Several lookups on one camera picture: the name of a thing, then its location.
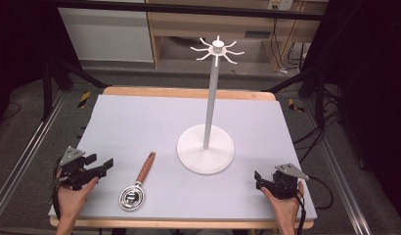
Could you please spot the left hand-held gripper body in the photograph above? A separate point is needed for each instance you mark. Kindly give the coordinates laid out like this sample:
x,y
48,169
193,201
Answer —
x,y
74,171

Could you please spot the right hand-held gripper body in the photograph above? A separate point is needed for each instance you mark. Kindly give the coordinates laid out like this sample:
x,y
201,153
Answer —
x,y
285,184

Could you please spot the white hook rack stand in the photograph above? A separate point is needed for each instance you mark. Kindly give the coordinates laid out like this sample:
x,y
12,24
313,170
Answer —
x,y
205,153

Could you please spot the person's right hand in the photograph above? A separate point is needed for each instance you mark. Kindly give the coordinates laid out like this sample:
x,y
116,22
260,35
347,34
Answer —
x,y
288,209

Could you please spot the person's left hand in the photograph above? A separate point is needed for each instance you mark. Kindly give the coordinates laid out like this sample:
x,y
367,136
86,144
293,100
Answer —
x,y
70,202

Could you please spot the yellow black striped tape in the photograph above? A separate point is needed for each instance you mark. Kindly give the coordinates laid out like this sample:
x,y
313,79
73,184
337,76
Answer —
x,y
84,99
295,107

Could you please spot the light grey table mat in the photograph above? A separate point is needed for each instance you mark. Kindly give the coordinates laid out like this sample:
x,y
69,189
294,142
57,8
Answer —
x,y
149,130

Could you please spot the black metal stand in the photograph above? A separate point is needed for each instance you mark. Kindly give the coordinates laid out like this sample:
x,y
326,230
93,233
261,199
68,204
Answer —
x,y
48,88
319,98

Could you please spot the wooden table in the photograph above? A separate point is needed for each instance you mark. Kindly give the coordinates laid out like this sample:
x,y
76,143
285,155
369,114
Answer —
x,y
188,92

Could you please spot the white cabinet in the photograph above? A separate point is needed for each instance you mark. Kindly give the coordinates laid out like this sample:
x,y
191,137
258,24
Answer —
x,y
107,36

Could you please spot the black curtain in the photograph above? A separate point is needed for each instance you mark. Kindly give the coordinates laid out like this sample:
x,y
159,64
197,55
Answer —
x,y
22,49
374,98

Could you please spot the wooden desk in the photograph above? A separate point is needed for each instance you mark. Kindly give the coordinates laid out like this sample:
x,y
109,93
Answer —
x,y
195,26

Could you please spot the white power strip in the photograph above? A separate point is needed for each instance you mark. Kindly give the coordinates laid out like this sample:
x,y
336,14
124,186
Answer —
x,y
280,4

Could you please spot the black metal crossbar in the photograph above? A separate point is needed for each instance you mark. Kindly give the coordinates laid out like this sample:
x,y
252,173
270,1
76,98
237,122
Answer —
x,y
188,8

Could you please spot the aluminium floor rail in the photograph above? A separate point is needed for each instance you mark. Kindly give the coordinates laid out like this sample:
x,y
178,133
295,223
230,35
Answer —
x,y
342,176
29,153

